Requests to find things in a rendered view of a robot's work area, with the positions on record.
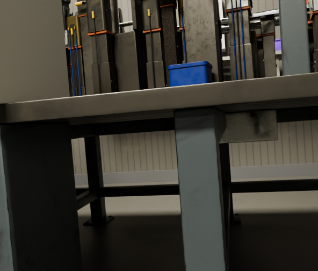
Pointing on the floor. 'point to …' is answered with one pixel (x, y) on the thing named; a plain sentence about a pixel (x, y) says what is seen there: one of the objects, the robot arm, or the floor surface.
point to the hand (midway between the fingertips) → (65, 38)
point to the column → (27, 198)
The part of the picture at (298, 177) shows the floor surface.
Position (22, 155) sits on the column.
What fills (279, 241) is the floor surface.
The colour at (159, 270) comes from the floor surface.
